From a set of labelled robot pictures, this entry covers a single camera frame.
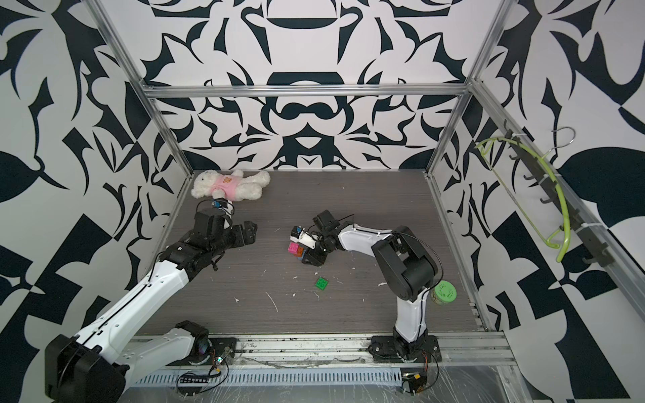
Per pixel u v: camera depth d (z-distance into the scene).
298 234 0.83
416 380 0.71
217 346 0.75
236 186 1.02
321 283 0.85
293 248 0.87
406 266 0.50
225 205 0.72
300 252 0.88
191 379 0.73
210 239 0.59
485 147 0.85
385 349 0.74
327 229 0.76
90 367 0.37
